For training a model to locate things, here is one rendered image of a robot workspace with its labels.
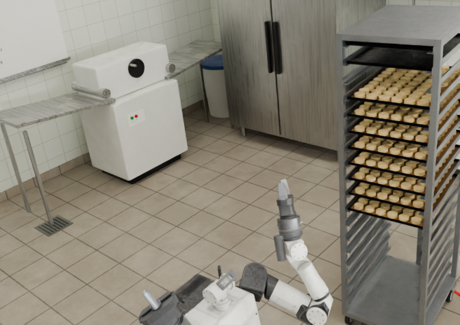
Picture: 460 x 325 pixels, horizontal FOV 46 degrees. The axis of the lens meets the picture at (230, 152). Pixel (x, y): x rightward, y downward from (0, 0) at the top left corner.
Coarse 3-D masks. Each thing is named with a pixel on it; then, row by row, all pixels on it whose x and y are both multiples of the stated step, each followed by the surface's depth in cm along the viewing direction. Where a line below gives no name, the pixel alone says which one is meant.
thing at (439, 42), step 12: (432, 84) 235; (432, 96) 237; (432, 108) 239; (432, 120) 241; (432, 132) 244; (432, 144) 246; (432, 156) 248; (432, 168) 251; (432, 180) 253; (432, 192) 256; (432, 204) 260; (420, 288) 282; (420, 300) 286; (420, 312) 289; (420, 324) 292
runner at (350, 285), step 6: (384, 240) 353; (378, 246) 347; (372, 252) 340; (378, 252) 342; (372, 258) 338; (366, 264) 333; (360, 270) 328; (354, 276) 321; (360, 276) 324; (354, 282) 320; (348, 288) 315
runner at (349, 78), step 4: (356, 68) 270; (360, 68) 274; (364, 68) 277; (368, 68) 276; (352, 72) 266; (356, 72) 270; (360, 72) 273; (364, 72) 272; (348, 76) 264; (352, 76) 267; (356, 76) 268; (344, 80) 261; (348, 80) 263; (352, 80) 263
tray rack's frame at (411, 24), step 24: (360, 24) 263; (384, 24) 258; (408, 24) 254; (432, 24) 249; (456, 24) 244; (456, 216) 321; (456, 240) 328; (384, 264) 358; (408, 264) 355; (456, 264) 335; (384, 288) 337; (408, 288) 335; (360, 312) 321; (384, 312) 319; (408, 312) 317; (432, 312) 315
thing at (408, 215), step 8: (448, 184) 304; (360, 200) 295; (368, 200) 297; (352, 208) 292; (360, 208) 289; (368, 208) 287; (376, 208) 290; (384, 208) 286; (392, 208) 285; (400, 208) 284; (384, 216) 282; (392, 216) 279; (400, 216) 277; (408, 216) 276; (416, 216) 276; (416, 224) 273
